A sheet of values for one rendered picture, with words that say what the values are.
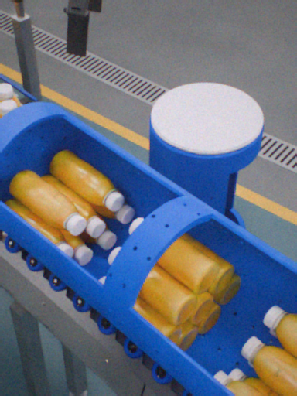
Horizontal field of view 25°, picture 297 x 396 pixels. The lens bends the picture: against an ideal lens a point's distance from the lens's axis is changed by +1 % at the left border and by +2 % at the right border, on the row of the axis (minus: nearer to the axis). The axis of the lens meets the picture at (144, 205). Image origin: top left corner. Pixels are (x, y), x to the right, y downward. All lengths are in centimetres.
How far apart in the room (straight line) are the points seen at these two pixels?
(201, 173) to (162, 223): 50
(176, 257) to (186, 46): 279
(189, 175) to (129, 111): 179
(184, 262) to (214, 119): 59
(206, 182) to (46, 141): 41
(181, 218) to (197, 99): 64
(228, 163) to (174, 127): 16
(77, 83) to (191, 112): 195
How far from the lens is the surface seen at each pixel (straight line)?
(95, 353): 143
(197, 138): 164
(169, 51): 385
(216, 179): 166
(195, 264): 118
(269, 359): 119
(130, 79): 363
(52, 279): 143
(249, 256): 131
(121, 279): 116
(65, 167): 144
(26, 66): 203
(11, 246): 151
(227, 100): 176
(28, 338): 190
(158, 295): 119
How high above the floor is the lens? 208
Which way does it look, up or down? 45 degrees down
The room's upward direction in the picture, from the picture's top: straight up
